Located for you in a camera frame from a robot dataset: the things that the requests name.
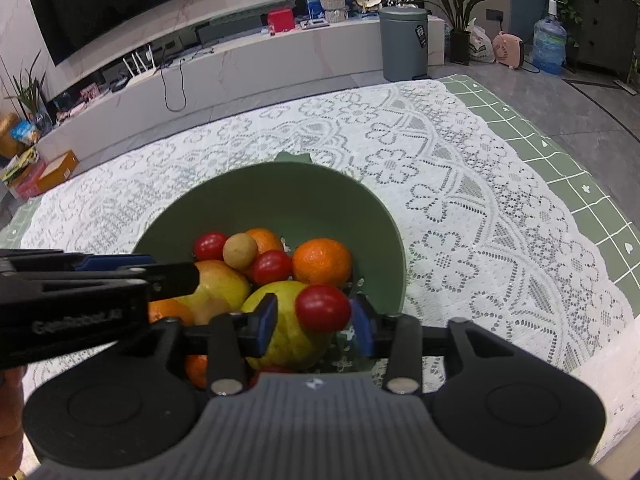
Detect green colander bowl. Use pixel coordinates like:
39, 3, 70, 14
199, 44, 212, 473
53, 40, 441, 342
132, 151, 407, 376

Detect person's left hand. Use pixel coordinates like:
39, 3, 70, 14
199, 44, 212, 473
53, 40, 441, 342
0, 366, 26, 476

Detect red cherry tomato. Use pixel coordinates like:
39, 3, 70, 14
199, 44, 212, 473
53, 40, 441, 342
194, 231, 230, 262
250, 249, 293, 287
296, 284, 352, 332

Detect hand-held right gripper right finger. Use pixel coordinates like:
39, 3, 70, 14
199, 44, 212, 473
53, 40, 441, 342
350, 296, 501, 395

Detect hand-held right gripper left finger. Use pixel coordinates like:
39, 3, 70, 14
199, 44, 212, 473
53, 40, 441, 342
112, 292, 279, 396

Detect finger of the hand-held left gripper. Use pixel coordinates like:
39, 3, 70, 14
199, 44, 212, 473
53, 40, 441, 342
0, 248, 156, 273
75, 261, 201, 305

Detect dark green drawer cabinet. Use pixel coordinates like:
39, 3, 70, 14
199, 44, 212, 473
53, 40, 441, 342
565, 0, 640, 81

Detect green checked tablecloth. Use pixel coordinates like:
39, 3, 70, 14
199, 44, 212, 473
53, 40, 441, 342
0, 74, 640, 301

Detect grey pedal trash bin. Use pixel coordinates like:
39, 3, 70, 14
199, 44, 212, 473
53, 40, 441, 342
378, 6, 432, 82

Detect white plastic bag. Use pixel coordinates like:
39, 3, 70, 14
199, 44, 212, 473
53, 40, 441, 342
467, 19, 496, 64

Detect white woven basket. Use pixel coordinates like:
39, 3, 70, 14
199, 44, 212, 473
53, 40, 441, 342
320, 0, 348, 23

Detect red box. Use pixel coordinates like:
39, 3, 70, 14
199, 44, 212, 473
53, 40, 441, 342
266, 7, 296, 33

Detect yellow-green mango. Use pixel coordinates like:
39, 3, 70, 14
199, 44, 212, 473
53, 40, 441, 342
240, 281, 333, 372

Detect brown bag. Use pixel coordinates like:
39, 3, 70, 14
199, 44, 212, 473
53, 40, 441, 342
0, 112, 23, 158

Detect long-leaf potted plant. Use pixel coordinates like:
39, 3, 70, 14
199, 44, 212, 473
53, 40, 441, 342
407, 0, 506, 66

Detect white router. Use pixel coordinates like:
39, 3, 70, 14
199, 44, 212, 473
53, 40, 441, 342
122, 45, 156, 86

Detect red-green mango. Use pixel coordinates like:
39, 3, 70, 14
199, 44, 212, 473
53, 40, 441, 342
175, 259, 252, 326

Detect white lace tablecloth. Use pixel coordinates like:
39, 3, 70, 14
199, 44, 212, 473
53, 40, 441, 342
20, 80, 640, 466

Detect black wall television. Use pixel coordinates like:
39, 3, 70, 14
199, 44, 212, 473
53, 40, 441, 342
27, 0, 222, 67

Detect pink pig heater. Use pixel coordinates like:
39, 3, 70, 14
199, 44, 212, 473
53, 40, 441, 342
492, 31, 526, 70

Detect blue snack bag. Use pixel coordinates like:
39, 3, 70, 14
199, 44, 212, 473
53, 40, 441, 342
9, 120, 41, 145

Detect orange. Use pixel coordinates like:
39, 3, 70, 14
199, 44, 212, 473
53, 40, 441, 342
185, 355, 210, 390
245, 228, 285, 256
148, 298, 196, 326
292, 238, 353, 288

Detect orange cardboard box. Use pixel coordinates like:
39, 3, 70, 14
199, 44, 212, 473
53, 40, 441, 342
37, 150, 80, 192

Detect blue water jug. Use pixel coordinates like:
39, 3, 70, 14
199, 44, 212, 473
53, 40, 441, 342
531, 0, 568, 75

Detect black hanging cable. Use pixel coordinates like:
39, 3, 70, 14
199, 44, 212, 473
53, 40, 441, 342
159, 45, 216, 112

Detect white television cabinet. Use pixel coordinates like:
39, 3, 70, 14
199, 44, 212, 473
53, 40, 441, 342
37, 12, 446, 161

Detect spiky potted plant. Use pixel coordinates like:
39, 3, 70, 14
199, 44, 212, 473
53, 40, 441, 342
2, 50, 53, 131

